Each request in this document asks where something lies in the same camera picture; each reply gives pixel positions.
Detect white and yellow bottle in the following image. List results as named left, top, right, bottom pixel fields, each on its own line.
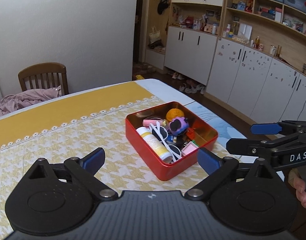
left=136, top=127, right=172, bottom=164

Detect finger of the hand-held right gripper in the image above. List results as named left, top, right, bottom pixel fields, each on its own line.
left=226, top=133, right=306, bottom=158
left=250, top=121, right=306, bottom=137

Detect white tote bag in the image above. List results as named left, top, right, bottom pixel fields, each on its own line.
left=149, top=26, right=162, bottom=46

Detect person's right hand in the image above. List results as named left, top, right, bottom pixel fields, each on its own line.
left=294, top=176, right=306, bottom=208

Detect yellow houndstooth table mat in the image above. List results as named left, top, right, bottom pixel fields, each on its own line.
left=0, top=81, right=233, bottom=235

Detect wooden chair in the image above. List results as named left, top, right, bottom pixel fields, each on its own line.
left=18, top=62, right=69, bottom=96

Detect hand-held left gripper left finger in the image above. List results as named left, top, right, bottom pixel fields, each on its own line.
left=24, top=147, right=118, bottom=201

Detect black hanging bag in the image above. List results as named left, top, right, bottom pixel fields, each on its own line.
left=157, top=0, right=170, bottom=15

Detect orange fruit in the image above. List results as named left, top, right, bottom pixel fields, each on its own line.
left=166, top=108, right=185, bottom=122

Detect pink clothing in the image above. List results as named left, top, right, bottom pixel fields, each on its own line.
left=0, top=85, right=62, bottom=117

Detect white sunglasses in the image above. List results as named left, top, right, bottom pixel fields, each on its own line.
left=149, top=121, right=182, bottom=161

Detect group of counter ornaments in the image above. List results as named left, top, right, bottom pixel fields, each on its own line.
left=172, top=7, right=218, bottom=34

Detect red metal tin box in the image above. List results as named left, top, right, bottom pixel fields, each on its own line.
left=125, top=101, right=218, bottom=181

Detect small pink tray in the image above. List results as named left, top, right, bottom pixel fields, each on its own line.
left=182, top=141, right=197, bottom=157

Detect white low two-door cabinet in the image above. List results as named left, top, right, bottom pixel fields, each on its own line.
left=164, top=26, right=218, bottom=85

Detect purple toy figure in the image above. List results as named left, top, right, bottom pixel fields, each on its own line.
left=168, top=116, right=190, bottom=135

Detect row of shoes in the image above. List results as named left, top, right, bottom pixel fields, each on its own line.
left=172, top=71, right=206, bottom=94

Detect long white sticker cabinet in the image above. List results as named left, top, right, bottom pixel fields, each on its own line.
left=205, top=38, right=306, bottom=130

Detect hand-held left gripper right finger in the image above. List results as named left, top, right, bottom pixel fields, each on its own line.
left=184, top=148, right=285, bottom=202

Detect wooden open shelving unit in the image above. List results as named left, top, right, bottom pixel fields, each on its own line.
left=222, top=0, right=306, bottom=64

